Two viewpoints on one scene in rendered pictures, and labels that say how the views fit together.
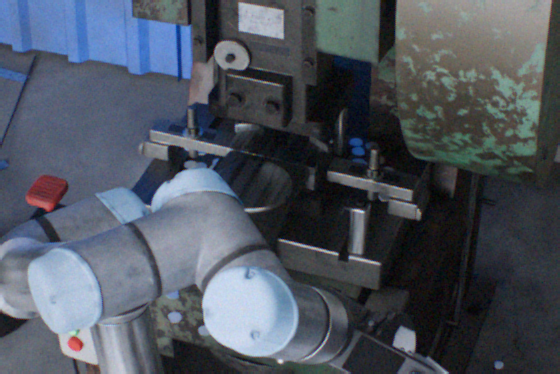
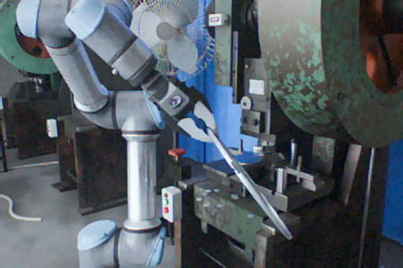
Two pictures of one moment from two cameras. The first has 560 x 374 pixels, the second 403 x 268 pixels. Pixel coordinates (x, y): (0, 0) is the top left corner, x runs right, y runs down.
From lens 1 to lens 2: 102 cm
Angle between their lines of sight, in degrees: 37
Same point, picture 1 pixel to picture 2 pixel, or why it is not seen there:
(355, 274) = (277, 202)
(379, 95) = (316, 150)
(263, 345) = (78, 22)
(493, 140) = (303, 74)
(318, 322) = (120, 35)
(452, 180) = (346, 196)
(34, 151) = not seen: hidden behind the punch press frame
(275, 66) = (260, 108)
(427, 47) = (269, 16)
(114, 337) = (131, 148)
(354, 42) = not seen: hidden behind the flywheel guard
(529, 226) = not seen: outside the picture
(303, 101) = (268, 123)
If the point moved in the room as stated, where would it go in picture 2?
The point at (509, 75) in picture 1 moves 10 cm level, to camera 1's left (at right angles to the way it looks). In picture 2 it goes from (304, 19) to (262, 21)
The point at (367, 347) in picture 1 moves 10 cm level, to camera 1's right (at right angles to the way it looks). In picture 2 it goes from (160, 81) to (208, 84)
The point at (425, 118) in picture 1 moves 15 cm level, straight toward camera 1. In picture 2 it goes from (273, 67) to (243, 70)
